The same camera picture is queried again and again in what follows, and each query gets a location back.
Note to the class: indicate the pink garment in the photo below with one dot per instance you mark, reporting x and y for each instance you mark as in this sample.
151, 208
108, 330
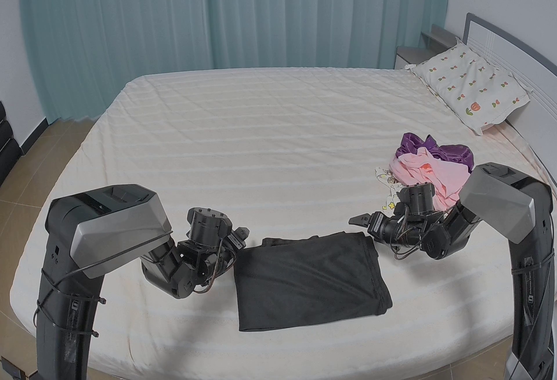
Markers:
448, 180

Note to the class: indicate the blue-green curtain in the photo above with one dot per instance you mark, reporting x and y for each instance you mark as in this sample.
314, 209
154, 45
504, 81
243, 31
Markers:
117, 21
326, 0

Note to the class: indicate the purple garment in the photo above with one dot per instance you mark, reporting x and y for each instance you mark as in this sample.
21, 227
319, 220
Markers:
457, 154

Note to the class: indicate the bed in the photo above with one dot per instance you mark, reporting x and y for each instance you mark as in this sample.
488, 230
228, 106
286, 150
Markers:
261, 130

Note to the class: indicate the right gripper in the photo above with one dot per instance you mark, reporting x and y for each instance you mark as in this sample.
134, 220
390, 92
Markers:
382, 228

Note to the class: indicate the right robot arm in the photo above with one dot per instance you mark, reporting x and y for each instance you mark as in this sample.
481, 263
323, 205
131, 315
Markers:
500, 200

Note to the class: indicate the white printed pillow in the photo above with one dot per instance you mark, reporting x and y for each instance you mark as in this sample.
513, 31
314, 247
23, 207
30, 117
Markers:
472, 85

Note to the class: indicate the black T-shirt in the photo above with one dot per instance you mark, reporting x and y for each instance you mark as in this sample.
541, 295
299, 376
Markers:
304, 278

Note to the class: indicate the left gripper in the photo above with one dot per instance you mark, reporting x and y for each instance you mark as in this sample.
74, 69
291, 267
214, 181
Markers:
235, 245

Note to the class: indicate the grey white bedside table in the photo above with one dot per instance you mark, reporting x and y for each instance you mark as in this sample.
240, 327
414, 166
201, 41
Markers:
409, 56

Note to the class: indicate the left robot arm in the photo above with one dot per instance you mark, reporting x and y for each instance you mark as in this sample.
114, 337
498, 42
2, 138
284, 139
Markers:
113, 217

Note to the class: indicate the white printed garment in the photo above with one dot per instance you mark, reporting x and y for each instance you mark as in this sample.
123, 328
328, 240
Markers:
385, 176

